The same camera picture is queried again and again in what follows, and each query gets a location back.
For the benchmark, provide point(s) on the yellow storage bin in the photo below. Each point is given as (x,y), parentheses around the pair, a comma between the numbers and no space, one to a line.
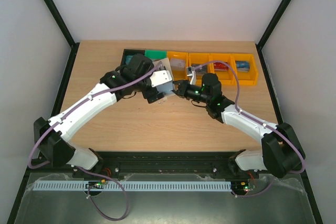
(223,73)
(201,58)
(179,75)
(249,78)

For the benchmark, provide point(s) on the red card in bin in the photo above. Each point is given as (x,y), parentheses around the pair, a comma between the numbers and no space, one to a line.
(218,66)

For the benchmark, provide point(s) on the green storage bin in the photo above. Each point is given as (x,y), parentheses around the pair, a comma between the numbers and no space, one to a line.
(155,54)

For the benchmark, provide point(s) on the black frame post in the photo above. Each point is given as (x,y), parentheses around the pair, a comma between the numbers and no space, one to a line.
(61,23)
(273,23)

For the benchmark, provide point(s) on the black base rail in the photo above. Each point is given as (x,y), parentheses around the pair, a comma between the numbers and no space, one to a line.
(217,165)

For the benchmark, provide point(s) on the black storage bin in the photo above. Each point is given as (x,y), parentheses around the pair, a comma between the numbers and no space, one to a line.
(128,55)

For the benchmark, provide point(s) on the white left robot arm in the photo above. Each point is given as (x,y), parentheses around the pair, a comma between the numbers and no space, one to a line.
(53,136)

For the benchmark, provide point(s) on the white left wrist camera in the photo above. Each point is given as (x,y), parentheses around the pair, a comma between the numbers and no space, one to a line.
(160,77)

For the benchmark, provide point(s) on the white card in yellow bin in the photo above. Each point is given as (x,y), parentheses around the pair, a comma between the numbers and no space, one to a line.
(177,64)

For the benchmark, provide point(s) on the beige leather card holder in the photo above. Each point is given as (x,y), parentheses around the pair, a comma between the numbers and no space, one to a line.
(167,89)

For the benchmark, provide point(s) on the blue card in bin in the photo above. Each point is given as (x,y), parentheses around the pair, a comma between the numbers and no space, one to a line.
(242,66)

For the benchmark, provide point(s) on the grey cards in bin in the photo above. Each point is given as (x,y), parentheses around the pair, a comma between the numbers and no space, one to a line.
(201,70)

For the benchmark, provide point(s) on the black frame post left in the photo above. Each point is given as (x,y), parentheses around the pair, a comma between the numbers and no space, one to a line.
(61,23)

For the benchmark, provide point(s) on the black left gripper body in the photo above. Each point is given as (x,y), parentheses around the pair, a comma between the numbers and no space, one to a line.
(147,95)

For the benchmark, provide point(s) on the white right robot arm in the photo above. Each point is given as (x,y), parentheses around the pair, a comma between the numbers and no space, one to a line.
(280,152)

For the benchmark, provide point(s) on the white slotted cable duct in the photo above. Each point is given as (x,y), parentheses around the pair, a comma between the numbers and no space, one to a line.
(58,185)

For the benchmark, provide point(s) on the black frame post right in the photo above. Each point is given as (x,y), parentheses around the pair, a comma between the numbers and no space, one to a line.
(273,23)

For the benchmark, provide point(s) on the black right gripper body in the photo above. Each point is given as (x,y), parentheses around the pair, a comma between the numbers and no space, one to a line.
(182,87)

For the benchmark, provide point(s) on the teal card in black bin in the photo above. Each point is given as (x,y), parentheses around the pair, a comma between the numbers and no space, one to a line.
(128,59)

